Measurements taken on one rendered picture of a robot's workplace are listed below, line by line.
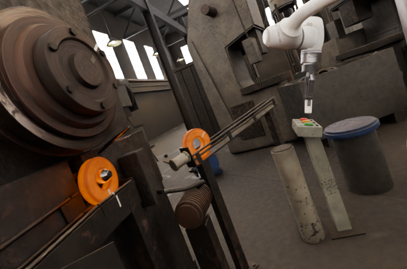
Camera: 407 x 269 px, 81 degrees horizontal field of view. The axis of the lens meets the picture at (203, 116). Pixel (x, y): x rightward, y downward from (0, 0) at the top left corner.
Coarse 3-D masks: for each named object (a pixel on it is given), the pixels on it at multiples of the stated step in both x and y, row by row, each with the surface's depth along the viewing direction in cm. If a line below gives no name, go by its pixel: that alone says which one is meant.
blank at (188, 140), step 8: (184, 136) 119; (192, 136) 119; (200, 136) 122; (208, 136) 125; (184, 144) 117; (192, 144) 118; (200, 144) 125; (192, 152) 118; (200, 152) 120; (208, 152) 123
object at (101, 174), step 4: (100, 172) 78; (104, 172) 78; (108, 172) 79; (96, 176) 78; (100, 176) 78; (104, 176) 78; (108, 176) 78; (76, 180) 81; (96, 180) 78; (100, 180) 78; (104, 180) 78; (108, 180) 79
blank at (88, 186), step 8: (88, 160) 79; (96, 160) 80; (104, 160) 83; (80, 168) 76; (88, 168) 75; (96, 168) 79; (104, 168) 82; (112, 168) 86; (80, 176) 74; (88, 176) 74; (112, 176) 84; (80, 184) 73; (88, 184) 73; (96, 184) 76; (104, 184) 83; (112, 184) 83; (88, 192) 73; (96, 192) 75; (104, 192) 78; (112, 192) 82; (88, 200) 74; (96, 200) 74
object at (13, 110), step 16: (0, 16) 63; (16, 16) 68; (48, 16) 79; (0, 32) 62; (0, 80) 58; (0, 96) 56; (0, 112) 59; (16, 112) 59; (16, 128) 61; (32, 128) 61; (112, 128) 90; (32, 144) 66; (48, 144) 67; (64, 144) 68; (80, 144) 74; (96, 144) 80
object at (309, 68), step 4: (304, 64) 114; (308, 64) 112; (312, 64) 112; (316, 64) 112; (304, 68) 114; (308, 68) 112; (312, 68) 112; (316, 68) 112; (308, 72) 113; (312, 72) 112; (308, 76) 113; (308, 80) 114
